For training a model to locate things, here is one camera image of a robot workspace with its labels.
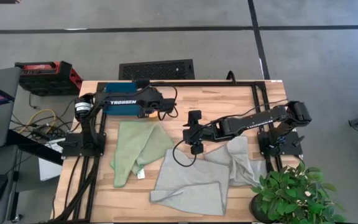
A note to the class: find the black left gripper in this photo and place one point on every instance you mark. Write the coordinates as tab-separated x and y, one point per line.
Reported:
154	102

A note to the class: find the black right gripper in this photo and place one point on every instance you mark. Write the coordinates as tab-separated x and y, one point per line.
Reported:
208	132

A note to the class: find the green microfiber towel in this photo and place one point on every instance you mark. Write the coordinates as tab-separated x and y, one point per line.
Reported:
135	143

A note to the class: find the grey waffle microfiber towel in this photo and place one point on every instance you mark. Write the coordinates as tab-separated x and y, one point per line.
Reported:
244	168
191	186

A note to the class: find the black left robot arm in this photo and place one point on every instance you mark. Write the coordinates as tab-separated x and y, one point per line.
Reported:
98	99

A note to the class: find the black floor vent grate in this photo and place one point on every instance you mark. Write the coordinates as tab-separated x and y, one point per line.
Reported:
157	70

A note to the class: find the teal plastic tray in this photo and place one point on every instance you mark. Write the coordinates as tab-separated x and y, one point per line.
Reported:
120	111

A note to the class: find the red and black tool case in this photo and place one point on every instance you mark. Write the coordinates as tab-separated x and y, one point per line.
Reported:
48	81

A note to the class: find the green potted plant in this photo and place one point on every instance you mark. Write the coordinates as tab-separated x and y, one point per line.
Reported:
291	199

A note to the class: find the black power strip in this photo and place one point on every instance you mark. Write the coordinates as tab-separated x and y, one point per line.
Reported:
42	133

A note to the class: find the white paper sheet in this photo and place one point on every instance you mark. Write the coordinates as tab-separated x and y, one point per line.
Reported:
50	169

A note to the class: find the black desk support bar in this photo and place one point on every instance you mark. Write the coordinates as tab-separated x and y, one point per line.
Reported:
33	147

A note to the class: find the black desk leg with caster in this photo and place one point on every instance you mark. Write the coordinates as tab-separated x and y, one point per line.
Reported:
15	202

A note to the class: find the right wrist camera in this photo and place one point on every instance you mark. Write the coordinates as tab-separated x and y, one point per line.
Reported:
189	133

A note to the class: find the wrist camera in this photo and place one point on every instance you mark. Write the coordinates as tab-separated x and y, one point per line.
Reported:
189	133
170	105

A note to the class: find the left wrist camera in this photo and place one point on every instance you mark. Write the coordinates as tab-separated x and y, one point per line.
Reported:
170	105

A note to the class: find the black aluminium rig frame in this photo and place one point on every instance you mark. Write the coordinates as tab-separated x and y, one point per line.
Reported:
197	83

